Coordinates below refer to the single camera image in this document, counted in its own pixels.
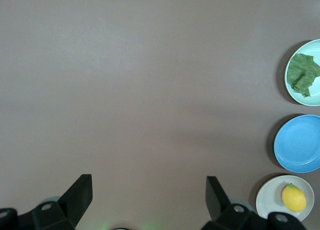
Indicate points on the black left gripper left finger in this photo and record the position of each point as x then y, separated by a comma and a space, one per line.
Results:
72, 202

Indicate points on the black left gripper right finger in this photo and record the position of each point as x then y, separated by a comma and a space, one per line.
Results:
220, 210

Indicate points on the yellow lemon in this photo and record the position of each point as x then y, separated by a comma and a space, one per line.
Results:
294, 198

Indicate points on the green lettuce leaf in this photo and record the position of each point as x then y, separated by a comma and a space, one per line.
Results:
301, 75

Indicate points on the beige plate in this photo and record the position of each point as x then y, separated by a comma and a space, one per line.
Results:
268, 197

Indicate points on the blue plate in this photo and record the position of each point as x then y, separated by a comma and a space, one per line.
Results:
297, 143

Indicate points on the pale green plate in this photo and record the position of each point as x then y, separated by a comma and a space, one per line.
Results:
312, 100

